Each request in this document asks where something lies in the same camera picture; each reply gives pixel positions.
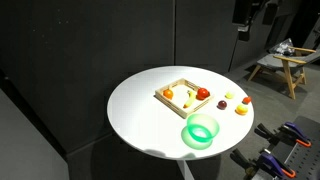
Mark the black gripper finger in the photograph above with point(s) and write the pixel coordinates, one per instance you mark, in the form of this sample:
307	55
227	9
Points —
244	35

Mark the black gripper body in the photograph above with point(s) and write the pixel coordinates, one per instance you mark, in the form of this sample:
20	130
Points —
243	11

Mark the translucent green plastic bowl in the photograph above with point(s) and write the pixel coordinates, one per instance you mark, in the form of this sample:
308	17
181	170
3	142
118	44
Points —
203	128

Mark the clear plastic bag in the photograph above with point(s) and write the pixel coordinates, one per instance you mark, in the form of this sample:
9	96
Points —
283	46

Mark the wooden armchair grey cushion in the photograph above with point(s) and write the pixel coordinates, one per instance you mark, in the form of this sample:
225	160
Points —
288	65

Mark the pale yellow-green toy fruit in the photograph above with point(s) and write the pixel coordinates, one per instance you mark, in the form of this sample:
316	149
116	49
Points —
229	95

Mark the small red-orange toy fruit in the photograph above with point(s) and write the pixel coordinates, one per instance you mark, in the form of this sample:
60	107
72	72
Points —
246	100

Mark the red toy tomato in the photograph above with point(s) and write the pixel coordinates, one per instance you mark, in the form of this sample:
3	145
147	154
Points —
202	93

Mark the yellow-orange toy fruit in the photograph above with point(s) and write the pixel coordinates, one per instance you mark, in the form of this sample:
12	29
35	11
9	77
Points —
241	109

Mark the yellow toy banana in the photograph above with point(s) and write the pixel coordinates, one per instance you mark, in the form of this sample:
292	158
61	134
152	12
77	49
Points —
190	99

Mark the square wooden tray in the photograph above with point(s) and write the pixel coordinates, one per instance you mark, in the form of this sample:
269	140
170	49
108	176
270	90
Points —
176	91

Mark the toy orange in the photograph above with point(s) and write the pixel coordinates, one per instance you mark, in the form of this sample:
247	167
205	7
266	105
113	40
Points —
168	94

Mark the purple orange-tipped spring clamp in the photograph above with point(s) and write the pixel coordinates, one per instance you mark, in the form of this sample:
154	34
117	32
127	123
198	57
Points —
270	163
295	131

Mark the black perforated breadboard cart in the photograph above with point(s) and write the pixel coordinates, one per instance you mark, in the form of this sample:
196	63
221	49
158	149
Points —
308	160

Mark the white table pedestal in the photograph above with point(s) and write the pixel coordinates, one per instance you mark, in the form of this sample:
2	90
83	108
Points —
185	170

